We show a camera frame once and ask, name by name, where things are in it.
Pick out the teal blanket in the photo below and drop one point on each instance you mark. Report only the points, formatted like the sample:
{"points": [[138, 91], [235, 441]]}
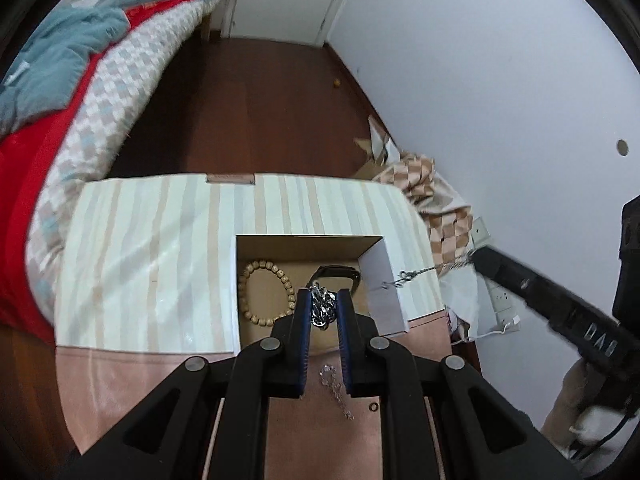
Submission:
{"points": [[55, 55]]}

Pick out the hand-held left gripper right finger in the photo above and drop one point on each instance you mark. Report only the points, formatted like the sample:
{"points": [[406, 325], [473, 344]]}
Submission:
{"points": [[345, 330]]}

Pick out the checkered beige quilt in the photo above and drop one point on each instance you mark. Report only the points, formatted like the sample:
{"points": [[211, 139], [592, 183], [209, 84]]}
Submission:
{"points": [[115, 90]]}

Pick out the white wall socket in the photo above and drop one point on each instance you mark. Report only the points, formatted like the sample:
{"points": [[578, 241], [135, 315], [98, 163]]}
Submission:
{"points": [[481, 232]]}

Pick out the brown checkered cloth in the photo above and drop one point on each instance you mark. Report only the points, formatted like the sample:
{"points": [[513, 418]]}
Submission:
{"points": [[440, 225]]}

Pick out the red blanket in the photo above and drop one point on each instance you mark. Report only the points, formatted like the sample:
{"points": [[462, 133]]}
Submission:
{"points": [[20, 175]]}

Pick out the striped cream pink cloth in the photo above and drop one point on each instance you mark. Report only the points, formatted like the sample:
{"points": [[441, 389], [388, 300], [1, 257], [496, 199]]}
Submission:
{"points": [[150, 260]]}

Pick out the beige fuzzy post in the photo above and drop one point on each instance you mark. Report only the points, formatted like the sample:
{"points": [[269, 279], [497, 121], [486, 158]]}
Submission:
{"points": [[570, 400]]}

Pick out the torn cardboard pieces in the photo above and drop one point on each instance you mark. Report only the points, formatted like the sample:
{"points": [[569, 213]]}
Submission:
{"points": [[377, 145]]}

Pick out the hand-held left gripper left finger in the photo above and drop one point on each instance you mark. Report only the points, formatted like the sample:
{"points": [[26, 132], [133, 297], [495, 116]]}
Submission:
{"points": [[301, 330]]}

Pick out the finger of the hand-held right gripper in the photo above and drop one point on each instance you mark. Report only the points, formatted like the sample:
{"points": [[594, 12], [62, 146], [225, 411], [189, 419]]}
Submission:
{"points": [[550, 305]]}

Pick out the cardboard box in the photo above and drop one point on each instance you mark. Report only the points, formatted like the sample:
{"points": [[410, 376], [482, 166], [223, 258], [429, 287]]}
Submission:
{"points": [[280, 340]]}

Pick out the white power strip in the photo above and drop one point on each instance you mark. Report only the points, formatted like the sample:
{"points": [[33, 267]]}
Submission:
{"points": [[500, 297]]}

